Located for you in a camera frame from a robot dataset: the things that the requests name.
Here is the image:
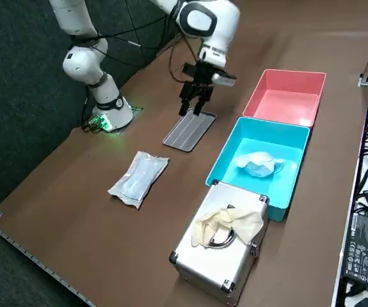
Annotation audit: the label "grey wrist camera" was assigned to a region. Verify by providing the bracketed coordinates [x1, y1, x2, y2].
[211, 72, 237, 88]

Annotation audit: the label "aluminium carrying case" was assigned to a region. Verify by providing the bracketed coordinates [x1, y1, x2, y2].
[169, 180, 271, 303]

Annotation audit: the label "blue plastic box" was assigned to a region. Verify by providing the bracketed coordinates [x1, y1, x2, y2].
[205, 116, 311, 223]

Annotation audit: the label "black labelled power adapter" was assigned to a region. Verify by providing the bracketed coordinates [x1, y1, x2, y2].
[342, 210, 368, 290]

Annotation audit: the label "cream latex gloves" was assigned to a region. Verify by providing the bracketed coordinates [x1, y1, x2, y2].
[191, 206, 265, 249]

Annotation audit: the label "grey ridged metal tray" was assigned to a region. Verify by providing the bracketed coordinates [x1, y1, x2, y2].
[162, 108, 218, 153]

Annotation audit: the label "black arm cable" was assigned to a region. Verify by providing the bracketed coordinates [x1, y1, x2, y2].
[99, 11, 204, 84]

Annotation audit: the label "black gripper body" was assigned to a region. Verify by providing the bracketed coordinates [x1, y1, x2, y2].
[179, 61, 223, 98]

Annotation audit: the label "aluminium table edge rail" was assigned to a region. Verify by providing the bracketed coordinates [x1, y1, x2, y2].
[0, 204, 97, 307]

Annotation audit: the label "pink plastic box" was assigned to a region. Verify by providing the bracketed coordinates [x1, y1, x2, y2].
[242, 68, 327, 129]

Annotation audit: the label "new mask packet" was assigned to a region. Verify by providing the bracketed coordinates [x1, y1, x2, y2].
[107, 150, 171, 210]

